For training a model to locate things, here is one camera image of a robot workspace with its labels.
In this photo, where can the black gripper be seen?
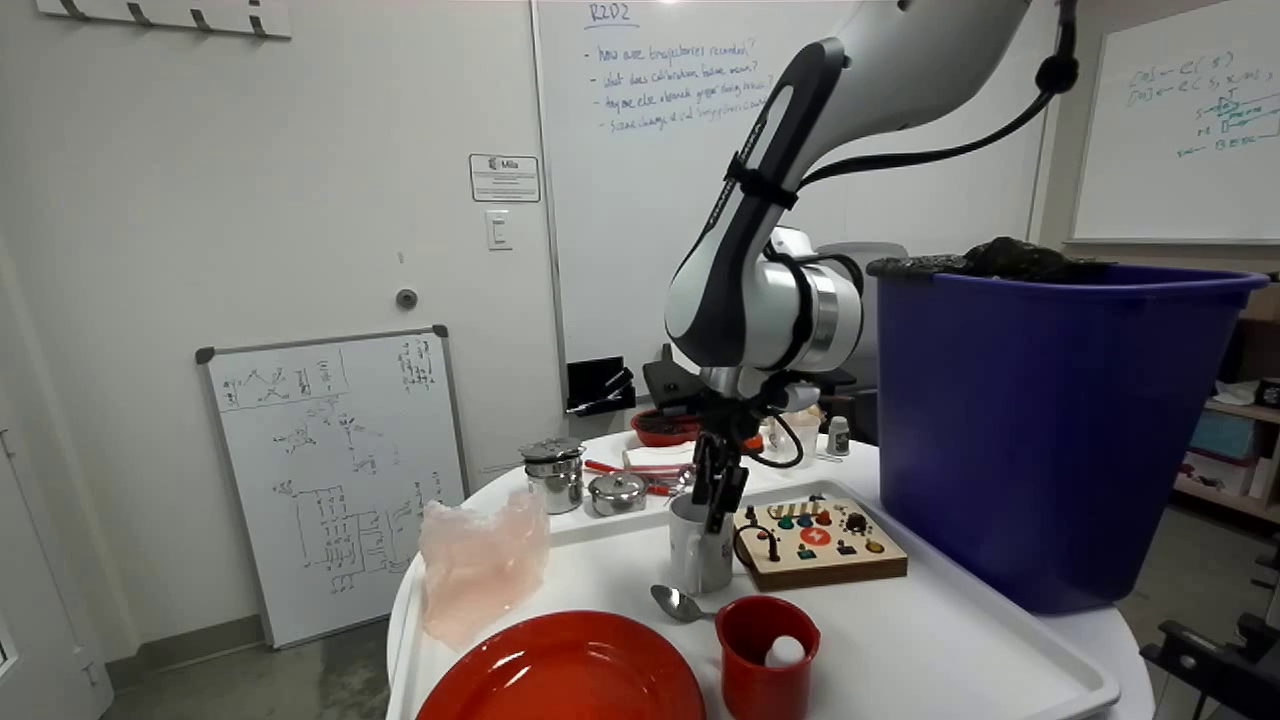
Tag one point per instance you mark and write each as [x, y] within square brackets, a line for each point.
[725, 425]

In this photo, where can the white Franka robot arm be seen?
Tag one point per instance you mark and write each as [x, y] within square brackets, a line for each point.
[766, 304]

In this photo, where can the silver metal spoon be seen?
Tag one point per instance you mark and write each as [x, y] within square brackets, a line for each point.
[679, 604]

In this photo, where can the small red round lid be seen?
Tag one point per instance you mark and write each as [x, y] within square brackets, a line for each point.
[758, 443]

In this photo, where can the white folded napkin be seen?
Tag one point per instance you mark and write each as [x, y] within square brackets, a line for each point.
[660, 456]

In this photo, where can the red bowl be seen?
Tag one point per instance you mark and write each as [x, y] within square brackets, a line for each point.
[660, 429]

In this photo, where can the clear glass cup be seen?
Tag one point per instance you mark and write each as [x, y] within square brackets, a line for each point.
[805, 429]

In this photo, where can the wooden peg puzzle board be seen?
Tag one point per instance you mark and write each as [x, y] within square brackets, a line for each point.
[812, 554]

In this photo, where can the small grey shaker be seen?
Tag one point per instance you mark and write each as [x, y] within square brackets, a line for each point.
[838, 436]

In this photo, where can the black box object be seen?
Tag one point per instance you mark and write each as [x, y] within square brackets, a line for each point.
[603, 387]

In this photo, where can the small white ball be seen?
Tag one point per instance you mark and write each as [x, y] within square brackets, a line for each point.
[786, 651]

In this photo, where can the red plastic cup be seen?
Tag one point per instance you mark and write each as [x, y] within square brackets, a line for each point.
[748, 680]

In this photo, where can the red plastic plate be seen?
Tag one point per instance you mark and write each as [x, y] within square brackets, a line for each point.
[560, 675]

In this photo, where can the translucent pink plastic bag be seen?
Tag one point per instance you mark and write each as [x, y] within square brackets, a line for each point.
[481, 567]

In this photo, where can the large blue plastic bin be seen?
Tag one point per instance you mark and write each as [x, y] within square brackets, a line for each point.
[1054, 425]

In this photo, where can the small framed whiteboard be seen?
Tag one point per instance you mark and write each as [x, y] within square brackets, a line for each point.
[332, 482]

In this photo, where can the dark material in bin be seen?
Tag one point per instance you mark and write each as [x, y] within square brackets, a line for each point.
[1024, 257]

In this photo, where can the wooden storage shelf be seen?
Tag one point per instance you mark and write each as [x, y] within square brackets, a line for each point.
[1234, 443]

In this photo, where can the black metal stand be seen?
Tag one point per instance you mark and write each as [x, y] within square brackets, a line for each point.
[1220, 667]

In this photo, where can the large wall whiteboard with writing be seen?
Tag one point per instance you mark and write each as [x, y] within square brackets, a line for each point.
[627, 200]

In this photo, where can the white light switch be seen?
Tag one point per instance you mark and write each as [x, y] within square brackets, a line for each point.
[497, 231]

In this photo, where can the round grey wall stopper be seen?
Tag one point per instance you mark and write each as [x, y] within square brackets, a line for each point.
[407, 296]

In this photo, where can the white wall sign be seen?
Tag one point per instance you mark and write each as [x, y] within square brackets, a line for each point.
[505, 176]

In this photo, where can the wall whiteboard with green writing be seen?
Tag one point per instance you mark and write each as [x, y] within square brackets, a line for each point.
[1185, 134]

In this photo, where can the wall coat hook rack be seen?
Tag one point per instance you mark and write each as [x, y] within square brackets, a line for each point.
[163, 12]

